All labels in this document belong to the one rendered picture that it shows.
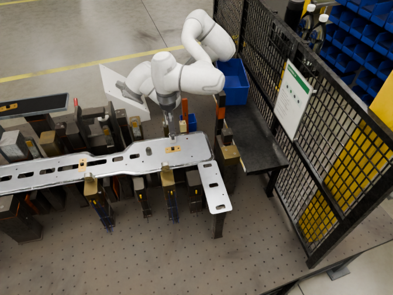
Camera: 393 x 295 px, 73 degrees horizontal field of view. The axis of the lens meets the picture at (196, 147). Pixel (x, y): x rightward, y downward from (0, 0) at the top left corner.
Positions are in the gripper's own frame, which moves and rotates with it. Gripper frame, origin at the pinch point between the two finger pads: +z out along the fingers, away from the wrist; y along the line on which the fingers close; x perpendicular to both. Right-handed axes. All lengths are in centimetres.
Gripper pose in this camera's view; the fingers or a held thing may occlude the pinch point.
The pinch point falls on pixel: (171, 131)
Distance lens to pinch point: 133.4
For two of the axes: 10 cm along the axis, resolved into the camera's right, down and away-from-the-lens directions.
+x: -9.8, 1.7, -1.4
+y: -2.2, -7.4, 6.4
